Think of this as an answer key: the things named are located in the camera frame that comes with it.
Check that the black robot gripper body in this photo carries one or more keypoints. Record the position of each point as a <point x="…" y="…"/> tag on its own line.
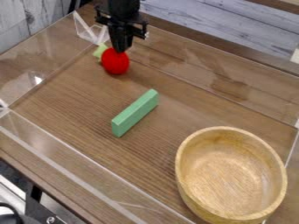
<point x="120" y="16"/>

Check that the clear acrylic tray walls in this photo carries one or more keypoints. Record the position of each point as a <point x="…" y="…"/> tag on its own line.
<point x="116" y="180"/>

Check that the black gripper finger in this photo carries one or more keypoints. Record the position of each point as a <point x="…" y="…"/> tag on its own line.
<point x="116" y="39"/>
<point x="128" y="38"/>

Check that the black table leg bracket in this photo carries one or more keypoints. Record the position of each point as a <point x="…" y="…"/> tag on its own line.
<point x="42" y="208"/>

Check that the green rectangular block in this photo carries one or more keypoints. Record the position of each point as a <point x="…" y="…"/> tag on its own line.
<point x="133" y="113"/>

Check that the clear acrylic corner bracket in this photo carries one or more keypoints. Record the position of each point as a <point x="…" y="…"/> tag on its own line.
<point x="94" y="33"/>

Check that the red plush tomato toy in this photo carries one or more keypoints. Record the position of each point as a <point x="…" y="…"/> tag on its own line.
<point x="112" y="60"/>

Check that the wooden bowl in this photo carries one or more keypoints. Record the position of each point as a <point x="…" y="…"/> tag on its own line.
<point x="229" y="175"/>

